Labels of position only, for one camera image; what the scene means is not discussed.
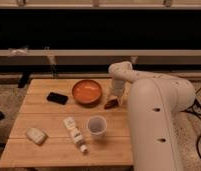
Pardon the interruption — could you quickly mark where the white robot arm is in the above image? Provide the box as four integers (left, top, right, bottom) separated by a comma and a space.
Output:
108, 61, 195, 171

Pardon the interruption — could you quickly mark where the long grey rail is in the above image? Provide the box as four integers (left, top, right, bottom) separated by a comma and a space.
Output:
0, 49, 201, 58

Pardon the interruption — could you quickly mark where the orange ceramic bowl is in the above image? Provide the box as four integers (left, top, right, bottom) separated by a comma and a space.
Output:
72, 79, 102, 105

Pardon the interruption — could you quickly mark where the white plastic bottle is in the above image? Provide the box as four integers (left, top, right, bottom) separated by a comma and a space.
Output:
63, 117, 88, 154

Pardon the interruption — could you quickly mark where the wooden table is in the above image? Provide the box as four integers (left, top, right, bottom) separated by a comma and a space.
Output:
0, 79, 132, 168

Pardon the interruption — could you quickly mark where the translucent plastic cup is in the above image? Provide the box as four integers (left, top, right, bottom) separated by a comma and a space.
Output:
87, 115, 107, 140

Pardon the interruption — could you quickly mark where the black cable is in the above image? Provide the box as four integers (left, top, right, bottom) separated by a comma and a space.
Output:
182, 79, 201, 168

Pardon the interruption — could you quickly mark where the black rectangular phone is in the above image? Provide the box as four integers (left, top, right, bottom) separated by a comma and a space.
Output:
47, 92, 68, 105

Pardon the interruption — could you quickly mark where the dark red pepper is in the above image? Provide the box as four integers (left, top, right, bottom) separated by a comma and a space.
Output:
104, 99, 119, 110

